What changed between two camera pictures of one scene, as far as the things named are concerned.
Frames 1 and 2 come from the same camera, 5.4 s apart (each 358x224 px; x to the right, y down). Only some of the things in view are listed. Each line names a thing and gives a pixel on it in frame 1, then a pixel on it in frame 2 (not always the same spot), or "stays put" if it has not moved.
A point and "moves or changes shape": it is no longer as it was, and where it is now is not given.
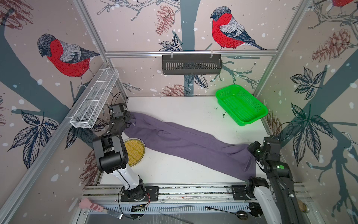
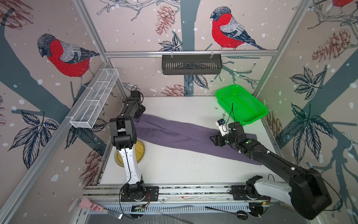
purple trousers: x=196 y=143 moves or changes shape
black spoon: x=241 y=214 stays put
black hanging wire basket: x=184 y=64 stays put
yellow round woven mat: x=135 y=150 stays put
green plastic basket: x=244 y=108 stays put
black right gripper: x=253 y=145 -> x=217 y=137
